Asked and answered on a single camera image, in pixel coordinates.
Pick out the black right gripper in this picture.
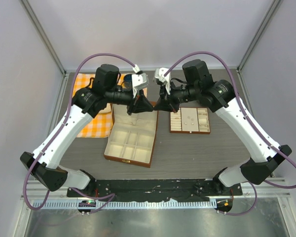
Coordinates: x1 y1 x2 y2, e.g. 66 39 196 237
154 80 199 114

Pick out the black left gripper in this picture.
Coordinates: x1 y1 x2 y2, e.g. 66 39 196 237
106 86 153 116

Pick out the brown jewelry box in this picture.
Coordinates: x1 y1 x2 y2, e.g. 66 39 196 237
104 104 158 168

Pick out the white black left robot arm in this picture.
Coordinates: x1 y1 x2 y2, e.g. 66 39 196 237
20 64 153 197

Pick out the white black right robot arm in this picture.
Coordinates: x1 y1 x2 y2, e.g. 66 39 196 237
154 59 292 195

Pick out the brown jewelry tray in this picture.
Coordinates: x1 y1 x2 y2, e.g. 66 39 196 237
170 108 211 134

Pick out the small dark blue cup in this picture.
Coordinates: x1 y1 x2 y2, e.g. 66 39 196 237
122 74 133 90

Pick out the beige floral ceramic plate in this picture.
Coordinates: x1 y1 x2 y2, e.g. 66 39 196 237
98 103 112 114

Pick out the orange white checkered cloth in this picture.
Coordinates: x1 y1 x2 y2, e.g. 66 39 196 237
71 73 148 138

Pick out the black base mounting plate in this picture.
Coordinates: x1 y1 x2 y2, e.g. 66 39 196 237
80 179 243 202

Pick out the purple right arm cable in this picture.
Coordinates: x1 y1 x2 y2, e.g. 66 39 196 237
162 51 296 216

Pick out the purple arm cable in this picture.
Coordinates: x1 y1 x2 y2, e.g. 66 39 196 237
162 51 296 216
22 53 141 215

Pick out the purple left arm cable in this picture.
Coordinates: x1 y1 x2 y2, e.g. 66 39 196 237
22 53 141 215

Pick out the white slotted cable duct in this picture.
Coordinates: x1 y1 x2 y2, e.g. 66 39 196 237
42 199 217 210

